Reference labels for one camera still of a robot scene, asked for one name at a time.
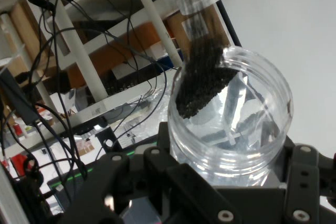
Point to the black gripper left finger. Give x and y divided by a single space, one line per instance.
162 179

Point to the black device green light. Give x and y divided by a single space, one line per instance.
76 182

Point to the tall clear plastic jar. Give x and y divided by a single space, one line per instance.
236 155

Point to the black seeds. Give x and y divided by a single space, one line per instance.
202 85

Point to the white metal shelf rack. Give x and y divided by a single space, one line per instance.
60 134

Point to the orange cardboard box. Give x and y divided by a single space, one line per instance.
110 56

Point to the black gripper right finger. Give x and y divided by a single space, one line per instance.
302 182

